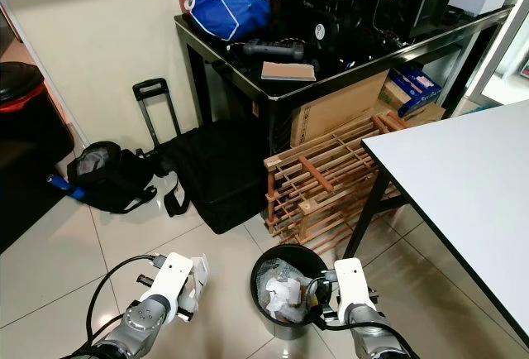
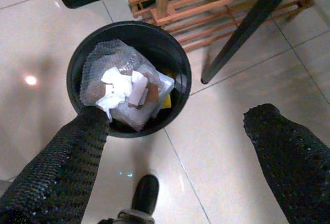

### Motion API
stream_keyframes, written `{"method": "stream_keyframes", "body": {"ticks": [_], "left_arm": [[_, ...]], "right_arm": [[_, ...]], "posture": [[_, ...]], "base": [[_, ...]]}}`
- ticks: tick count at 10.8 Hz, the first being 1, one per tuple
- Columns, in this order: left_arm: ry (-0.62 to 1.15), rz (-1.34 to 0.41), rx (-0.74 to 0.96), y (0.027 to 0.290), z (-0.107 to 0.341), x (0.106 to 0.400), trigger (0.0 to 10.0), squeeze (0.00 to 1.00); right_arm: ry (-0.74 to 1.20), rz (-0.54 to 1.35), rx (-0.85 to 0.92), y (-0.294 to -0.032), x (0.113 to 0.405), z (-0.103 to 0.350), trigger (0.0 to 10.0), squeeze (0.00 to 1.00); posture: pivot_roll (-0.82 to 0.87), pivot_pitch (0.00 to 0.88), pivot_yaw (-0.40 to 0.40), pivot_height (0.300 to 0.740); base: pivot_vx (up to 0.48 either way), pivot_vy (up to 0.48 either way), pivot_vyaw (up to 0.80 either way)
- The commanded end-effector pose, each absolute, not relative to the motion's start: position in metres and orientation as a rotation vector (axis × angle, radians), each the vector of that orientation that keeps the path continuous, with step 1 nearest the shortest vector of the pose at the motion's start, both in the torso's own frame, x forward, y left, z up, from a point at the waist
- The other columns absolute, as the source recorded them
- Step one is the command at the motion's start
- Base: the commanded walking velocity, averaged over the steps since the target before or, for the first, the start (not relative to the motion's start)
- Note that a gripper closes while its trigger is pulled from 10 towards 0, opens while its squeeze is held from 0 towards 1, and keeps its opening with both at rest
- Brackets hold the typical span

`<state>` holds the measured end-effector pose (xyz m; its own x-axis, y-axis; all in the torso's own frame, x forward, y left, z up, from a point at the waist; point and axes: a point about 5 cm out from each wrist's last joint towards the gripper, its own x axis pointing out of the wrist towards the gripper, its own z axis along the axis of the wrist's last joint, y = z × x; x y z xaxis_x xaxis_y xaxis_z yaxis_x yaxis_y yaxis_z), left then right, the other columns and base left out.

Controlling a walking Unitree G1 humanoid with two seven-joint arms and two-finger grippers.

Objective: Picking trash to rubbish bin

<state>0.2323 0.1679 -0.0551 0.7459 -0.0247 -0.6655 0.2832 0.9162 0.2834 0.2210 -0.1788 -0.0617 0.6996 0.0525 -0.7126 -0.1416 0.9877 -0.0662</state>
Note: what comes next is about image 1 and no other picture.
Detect white tissue trash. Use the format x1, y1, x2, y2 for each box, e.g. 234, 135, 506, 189
190, 253, 211, 315

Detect white crumpled paper trash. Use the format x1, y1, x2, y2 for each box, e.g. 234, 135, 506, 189
264, 276, 305, 320

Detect black round rubbish bin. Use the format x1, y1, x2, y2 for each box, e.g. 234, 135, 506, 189
250, 244, 333, 342

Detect black bin with red rim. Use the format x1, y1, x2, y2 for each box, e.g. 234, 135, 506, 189
0, 60, 47, 117

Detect wooden slatted rack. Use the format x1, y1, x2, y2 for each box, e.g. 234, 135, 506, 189
264, 112, 416, 254

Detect black trolley suitcase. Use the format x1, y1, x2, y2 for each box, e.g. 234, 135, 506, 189
131, 78, 271, 235

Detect small black open bag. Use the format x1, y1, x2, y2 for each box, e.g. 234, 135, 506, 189
65, 141, 158, 214

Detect white table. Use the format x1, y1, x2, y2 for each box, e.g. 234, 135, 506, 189
339, 98, 529, 350

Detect flat brown cardboard box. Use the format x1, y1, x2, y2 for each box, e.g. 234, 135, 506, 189
289, 70, 390, 150

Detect dark cabinet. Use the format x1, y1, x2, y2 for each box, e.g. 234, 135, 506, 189
0, 109, 74, 254

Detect blue printed carton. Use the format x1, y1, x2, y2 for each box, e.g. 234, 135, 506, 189
383, 67, 444, 117

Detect brown notebook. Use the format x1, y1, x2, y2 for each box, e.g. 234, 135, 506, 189
260, 60, 317, 84

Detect black glossy table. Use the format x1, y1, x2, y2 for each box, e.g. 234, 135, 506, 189
174, 5, 517, 153

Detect black handheld device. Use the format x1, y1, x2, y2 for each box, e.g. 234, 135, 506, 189
243, 38, 306, 60

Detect black computer case with fan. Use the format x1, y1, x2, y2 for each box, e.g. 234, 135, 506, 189
284, 0, 383, 50

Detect blue fabric bag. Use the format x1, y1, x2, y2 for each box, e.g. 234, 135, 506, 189
186, 0, 273, 42

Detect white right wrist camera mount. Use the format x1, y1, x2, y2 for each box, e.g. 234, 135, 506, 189
331, 257, 379, 323

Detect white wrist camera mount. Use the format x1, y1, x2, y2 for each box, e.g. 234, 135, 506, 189
159, 251, 199, 323
331, 257, 379, 323

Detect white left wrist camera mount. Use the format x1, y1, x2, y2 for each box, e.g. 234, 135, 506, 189
159, 251, 199, 323

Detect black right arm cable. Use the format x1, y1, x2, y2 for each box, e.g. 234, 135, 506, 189
306, 278, 419, 359

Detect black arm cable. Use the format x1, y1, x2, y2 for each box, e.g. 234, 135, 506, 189
306, 278, 419, 359
104, 254, 163, 356

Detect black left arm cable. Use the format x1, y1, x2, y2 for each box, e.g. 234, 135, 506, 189
104, 254, 163, 356

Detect blue stick handle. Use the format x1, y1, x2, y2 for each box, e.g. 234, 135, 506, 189
46, 174, 86, 201

